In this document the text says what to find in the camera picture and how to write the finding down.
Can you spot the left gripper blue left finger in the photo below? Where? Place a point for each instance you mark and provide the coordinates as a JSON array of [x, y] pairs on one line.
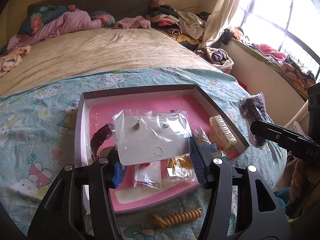
[[119, 174]]

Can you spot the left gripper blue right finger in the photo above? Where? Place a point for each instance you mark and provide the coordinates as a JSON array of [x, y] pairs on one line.
[[197, 161]]

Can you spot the yellow bangles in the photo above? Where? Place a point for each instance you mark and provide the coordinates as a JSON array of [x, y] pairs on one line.
[[180, 168]]

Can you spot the red ball earrings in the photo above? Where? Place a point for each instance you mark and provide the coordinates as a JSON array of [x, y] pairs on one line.
[[148, 174]]

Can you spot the white tube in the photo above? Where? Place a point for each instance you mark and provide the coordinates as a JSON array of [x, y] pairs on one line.
[[201, 137]]

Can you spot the cream plastic hair claw clip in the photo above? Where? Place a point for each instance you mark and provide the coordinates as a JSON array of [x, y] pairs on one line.
[[220, 133]]

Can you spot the maroon leather strap wristwatch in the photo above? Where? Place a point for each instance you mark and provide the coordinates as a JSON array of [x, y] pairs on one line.
[[98, 139]]

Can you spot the small stud earrings card bag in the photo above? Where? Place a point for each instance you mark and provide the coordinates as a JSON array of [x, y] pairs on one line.
[[148, 136]]

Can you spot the black beaded item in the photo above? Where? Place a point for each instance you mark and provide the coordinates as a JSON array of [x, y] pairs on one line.
[[252, 108]]

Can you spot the shallow dark cardboard box tray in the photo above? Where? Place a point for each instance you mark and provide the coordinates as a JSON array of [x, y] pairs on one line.
[[83, 136]]

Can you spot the clothes on window ledge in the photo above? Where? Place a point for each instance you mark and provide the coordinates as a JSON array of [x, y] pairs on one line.
[[299, 77]]

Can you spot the red plastic box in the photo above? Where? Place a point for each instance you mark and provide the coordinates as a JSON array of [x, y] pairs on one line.
[[242, 85]]

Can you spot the hello kitty teal blanket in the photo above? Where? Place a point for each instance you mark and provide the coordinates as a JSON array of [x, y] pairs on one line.
[[45, 196]]

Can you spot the bag stuffed with clothes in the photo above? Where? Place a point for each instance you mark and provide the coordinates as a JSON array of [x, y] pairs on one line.
[[217, 57]]

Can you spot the beige bed sheet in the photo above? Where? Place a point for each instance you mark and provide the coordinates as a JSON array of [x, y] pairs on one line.
[[94, 51]]

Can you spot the pile of mixed clothes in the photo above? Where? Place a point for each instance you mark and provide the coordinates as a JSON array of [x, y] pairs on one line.
[[181, 26]]

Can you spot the pink fuzzy garment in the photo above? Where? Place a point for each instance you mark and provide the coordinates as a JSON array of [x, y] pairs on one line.
[[138, 22]]

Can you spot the peach child garment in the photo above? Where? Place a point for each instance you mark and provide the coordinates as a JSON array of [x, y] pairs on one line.
[[12, 60]]

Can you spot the pink crumpled quilt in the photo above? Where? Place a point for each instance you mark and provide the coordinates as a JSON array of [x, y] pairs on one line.
[[69, 22]]

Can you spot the dark green headboard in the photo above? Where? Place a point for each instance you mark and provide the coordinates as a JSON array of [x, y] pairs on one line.
[[119, 9]]

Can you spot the cream curtain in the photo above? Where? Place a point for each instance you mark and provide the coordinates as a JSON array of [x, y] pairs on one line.
[[218, 20]]

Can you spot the floral dark blue pillow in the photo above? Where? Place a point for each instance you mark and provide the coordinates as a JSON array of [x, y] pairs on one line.
[[45, 14]]

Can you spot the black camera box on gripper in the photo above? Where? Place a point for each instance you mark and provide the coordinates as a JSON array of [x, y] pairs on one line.
[[314, 112]]

